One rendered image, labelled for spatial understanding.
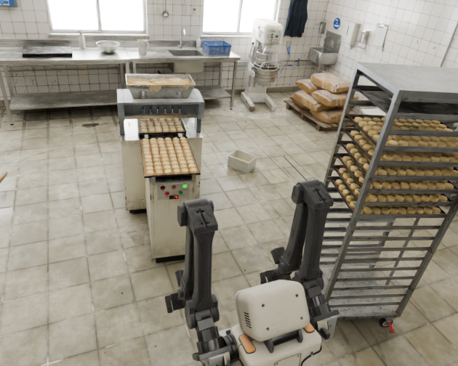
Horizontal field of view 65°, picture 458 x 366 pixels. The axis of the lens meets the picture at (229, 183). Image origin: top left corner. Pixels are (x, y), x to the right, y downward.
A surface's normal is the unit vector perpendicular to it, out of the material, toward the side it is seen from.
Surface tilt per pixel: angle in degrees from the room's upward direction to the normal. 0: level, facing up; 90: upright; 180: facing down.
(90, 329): 0
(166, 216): 90
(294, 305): 48
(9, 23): 90
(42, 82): 90
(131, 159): 90
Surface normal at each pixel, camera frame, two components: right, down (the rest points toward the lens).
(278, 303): 0.34, -0.17
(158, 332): 0.09, -0.84
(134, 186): 0.26, 0.55
